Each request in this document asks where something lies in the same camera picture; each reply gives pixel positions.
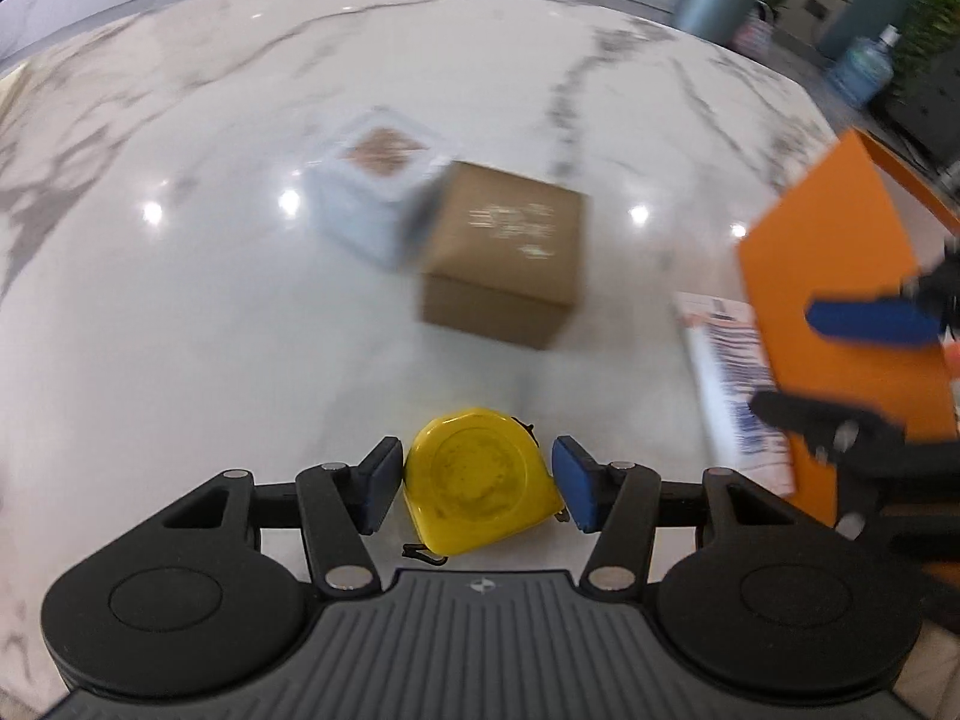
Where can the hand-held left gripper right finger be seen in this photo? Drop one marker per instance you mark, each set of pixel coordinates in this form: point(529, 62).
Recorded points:
point(576, 484)

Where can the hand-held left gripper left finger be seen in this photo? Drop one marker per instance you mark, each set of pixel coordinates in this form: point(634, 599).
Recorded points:
point(375, 487)

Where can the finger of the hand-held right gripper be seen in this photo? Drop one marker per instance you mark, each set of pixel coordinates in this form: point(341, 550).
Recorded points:
point(810, 412)
point(862, 322)

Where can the orange box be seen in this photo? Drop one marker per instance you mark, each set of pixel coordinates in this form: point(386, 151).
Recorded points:
point(825, 240)

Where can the yellow tape measure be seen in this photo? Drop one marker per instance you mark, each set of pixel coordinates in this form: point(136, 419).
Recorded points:
point(472, 480)

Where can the white barcode package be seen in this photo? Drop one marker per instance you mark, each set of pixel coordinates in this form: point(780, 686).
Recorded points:
point(731, 390)

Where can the brown cardboard box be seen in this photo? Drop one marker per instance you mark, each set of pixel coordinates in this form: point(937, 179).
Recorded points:
point(502, 255)

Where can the blue bottle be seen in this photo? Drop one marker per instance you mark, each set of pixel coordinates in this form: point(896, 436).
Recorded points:
point(862, 71)

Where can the white cube box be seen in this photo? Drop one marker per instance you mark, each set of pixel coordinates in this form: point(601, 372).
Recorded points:
point(367, 187)

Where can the green plant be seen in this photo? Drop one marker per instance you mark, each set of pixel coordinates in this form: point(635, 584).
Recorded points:
point(930, 15)

